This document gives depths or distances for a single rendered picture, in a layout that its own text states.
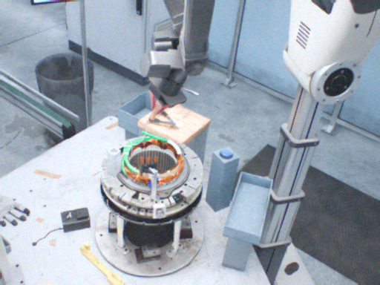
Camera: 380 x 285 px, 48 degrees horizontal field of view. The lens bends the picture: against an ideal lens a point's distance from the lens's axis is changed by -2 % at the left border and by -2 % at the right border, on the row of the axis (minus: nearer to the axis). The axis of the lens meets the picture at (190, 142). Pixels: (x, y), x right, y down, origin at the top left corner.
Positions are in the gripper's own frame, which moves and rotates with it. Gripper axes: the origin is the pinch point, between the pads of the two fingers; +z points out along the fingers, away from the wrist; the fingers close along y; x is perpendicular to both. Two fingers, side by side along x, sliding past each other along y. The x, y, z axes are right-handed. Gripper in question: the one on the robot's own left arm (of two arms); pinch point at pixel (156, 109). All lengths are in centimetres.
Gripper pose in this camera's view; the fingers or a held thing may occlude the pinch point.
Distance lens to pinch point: 123.5
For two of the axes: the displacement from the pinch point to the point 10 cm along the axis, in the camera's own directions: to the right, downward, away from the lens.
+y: 5.9, 7.6, -2.7
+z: -4.0, 5.6, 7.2
